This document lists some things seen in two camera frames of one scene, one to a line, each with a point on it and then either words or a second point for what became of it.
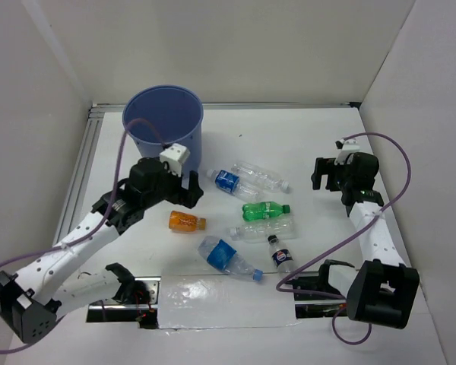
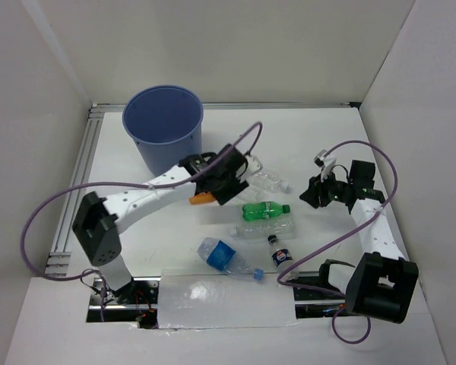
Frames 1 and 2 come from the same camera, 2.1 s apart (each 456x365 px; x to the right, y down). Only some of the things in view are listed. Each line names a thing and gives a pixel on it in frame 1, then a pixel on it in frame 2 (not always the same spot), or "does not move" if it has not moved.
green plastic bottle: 263,211 does not move
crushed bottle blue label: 221,255 does not move
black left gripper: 187,198 → 237,186
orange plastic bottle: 185,222 → 202,198
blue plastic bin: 177,114 does not move
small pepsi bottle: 282,258 does not move
